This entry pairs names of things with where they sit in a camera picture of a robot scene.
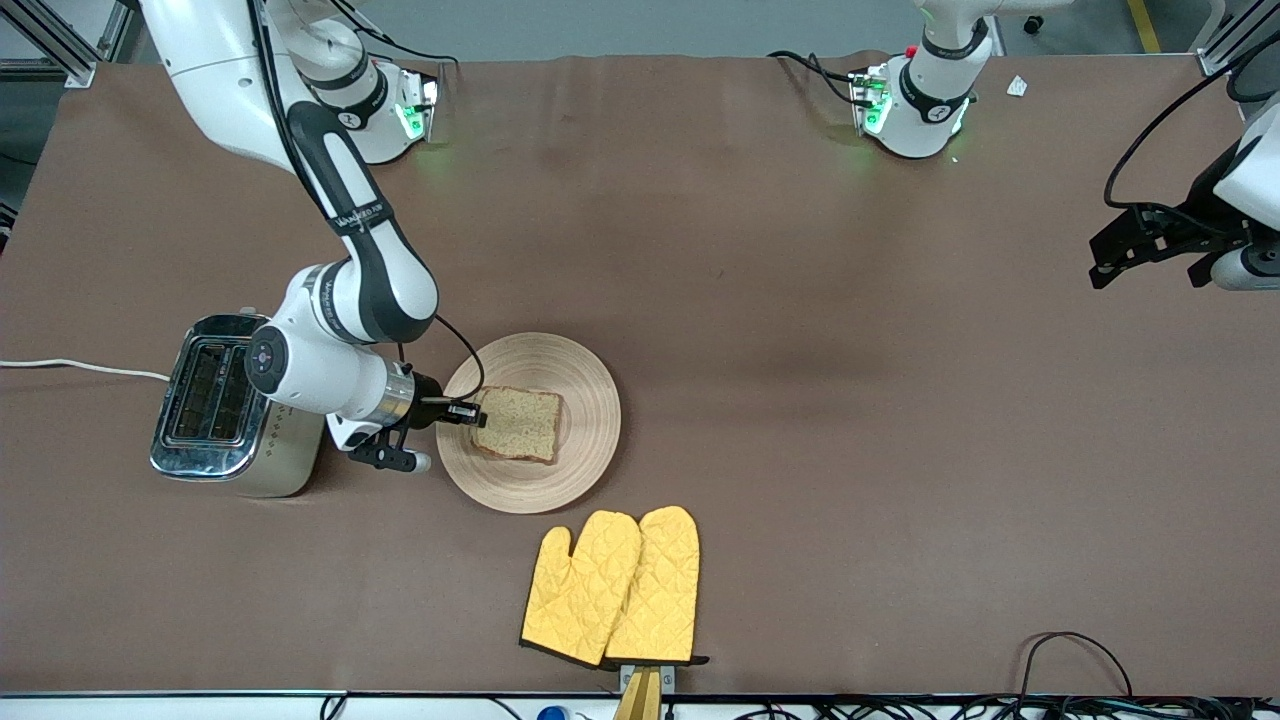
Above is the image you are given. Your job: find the black arm base cable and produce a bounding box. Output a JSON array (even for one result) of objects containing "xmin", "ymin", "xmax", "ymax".
[
  {"xmin": 767, "ymin": 49, "xmax": 863, "ymax": 107},
  {"xmin": 330, "ymin": 0, "xmax": 459, "ymax": 69}
]

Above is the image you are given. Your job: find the black looped cable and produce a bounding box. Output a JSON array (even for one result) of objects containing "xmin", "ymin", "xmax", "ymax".
[{"xmin": 1018, "ymin": 631, "xmax": 1136, "ymax": 701}]

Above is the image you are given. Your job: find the black right camera bracket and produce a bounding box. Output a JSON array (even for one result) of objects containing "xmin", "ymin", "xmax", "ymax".
[{"xmin": 347, "ymin": 428, "xmax": 417, "ymax": 473}]

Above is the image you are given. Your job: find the aluminium frame profile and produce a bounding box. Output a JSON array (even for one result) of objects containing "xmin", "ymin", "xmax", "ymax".
[
  {"xmin": 1195, "ymin": 0, "xmax": 1280, "ymax": 77},
  {"xmin": 0, "ymin": 0, "xmax": 137, "ymax": 89}
]

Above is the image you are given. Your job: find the white toaster power cable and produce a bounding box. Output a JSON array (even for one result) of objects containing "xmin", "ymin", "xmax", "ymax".
[{"xmin": 0, "ymin": 358, "xmax": 172, "ymax": 383}]

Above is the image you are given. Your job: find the yellow quilted oven mitt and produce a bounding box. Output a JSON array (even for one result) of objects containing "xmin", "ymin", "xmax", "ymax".
[
  {"xmin": 603, "ymin": 506, "xmax": 709, "ymax": 668},
  {"xmin": 520, "ymin": 511, "xmax": 643, "ymax": 669}
]

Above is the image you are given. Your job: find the round wooden plate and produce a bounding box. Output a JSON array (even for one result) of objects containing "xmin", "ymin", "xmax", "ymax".
[{"xmin": 436, "ymin": 332, "xmax": 622, "ymax": 515}]

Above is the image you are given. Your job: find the slice of brown toast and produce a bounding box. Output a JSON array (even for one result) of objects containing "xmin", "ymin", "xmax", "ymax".
[{"xmin": 470, "ymin": 386, "xmax": 564, "ymax": 465}]

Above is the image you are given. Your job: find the chrome and beige toaster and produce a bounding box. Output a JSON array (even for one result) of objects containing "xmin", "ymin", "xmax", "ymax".
[{"xmin": 150, "ymin": 313, "xmax": 327, "ymax": 499}]

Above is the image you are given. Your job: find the table cover cloth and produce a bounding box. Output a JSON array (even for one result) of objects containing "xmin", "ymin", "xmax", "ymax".
[{"xmin": 0, "ymin": 52, "xmax": 1280, "ymax": 697}]

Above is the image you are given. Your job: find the black cable bundle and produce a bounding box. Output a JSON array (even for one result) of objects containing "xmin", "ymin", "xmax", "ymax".
[{"xmin": 665, "ymin": 694, "xmax": 1280, "ymax": 720}]

